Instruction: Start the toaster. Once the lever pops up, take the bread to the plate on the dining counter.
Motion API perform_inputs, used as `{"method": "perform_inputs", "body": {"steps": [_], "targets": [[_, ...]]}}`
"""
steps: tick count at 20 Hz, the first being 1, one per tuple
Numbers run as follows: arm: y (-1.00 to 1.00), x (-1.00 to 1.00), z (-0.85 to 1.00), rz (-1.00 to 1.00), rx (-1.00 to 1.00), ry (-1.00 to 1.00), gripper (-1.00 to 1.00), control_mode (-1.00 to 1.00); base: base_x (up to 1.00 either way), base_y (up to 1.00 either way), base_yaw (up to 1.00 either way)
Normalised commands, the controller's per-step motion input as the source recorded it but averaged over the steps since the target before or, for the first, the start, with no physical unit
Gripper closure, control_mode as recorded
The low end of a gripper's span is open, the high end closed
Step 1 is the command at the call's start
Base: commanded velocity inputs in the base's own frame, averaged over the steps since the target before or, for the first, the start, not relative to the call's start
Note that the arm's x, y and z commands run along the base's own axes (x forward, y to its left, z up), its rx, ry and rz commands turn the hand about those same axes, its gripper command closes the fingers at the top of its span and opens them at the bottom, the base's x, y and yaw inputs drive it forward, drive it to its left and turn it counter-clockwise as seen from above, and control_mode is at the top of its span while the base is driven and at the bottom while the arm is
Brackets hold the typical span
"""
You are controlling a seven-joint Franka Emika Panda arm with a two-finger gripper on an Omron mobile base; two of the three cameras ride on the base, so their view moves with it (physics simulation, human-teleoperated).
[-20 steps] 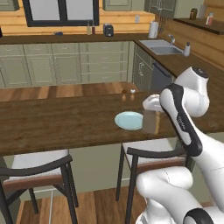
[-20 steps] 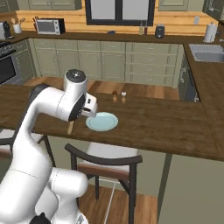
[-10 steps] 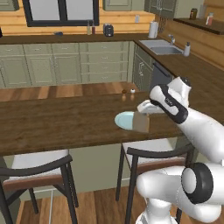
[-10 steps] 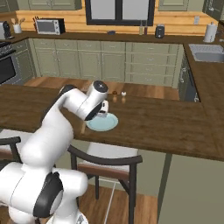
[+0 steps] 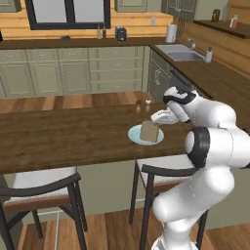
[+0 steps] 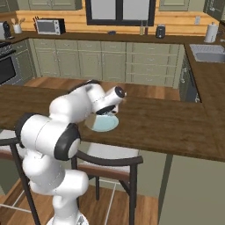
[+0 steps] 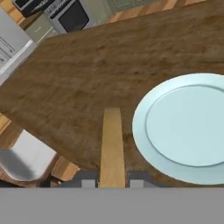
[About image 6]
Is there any black oven with hob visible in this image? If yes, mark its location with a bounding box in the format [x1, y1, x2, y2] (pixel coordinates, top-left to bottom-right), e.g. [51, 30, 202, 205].
[0, 40, 24, 86]

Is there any green wall cupboard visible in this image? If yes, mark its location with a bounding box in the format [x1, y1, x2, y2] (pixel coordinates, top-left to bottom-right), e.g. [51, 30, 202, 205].
[17, 0, 83, 11]
[158, 0, 192, 12]

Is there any light blue plate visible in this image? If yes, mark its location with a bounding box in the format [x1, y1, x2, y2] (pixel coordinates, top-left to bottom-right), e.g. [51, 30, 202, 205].
[84, 112, 120, 133]

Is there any green base cupboard run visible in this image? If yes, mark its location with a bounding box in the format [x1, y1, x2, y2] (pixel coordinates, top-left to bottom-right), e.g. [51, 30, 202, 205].
[12, 38, 186, 90]

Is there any grey sink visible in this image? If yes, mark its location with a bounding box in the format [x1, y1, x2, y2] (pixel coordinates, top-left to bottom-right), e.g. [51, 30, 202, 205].
[189, 43, 225, 63]

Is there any slim pale bottle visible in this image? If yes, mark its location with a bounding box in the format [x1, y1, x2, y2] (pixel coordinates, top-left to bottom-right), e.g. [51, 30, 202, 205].
[139, 19, 145, 36]

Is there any black framed window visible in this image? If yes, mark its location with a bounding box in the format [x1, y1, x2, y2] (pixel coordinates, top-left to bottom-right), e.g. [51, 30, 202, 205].
[84, 0, 157, 27]

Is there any grey coffee machine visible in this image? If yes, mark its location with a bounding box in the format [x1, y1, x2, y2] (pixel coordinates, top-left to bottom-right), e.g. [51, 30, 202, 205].
[0, 20, 15, 40]

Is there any dark wall cupboard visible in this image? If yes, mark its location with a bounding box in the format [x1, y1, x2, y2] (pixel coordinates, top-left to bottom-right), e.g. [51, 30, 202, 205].
[203, 0, 225, 22]

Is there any white pot with tools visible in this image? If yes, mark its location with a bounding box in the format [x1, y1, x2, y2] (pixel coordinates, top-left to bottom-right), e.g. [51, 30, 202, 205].
[11, 18, 26, 35]

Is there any dark dishwasher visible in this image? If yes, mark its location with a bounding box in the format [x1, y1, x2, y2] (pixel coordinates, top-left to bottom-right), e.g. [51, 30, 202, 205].
[178, 54, 202, 104]

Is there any black toaster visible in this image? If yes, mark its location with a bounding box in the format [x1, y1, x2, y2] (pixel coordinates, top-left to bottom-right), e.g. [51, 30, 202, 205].
[155, 24, 167, 40]

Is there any silver toaster oven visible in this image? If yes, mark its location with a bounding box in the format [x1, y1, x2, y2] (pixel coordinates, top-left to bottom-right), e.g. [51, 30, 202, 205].
[35, 18, 67, 36]

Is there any white paper towel roll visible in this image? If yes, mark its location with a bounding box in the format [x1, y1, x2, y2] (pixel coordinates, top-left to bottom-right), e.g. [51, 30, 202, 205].
[203, 21, 220, 44]

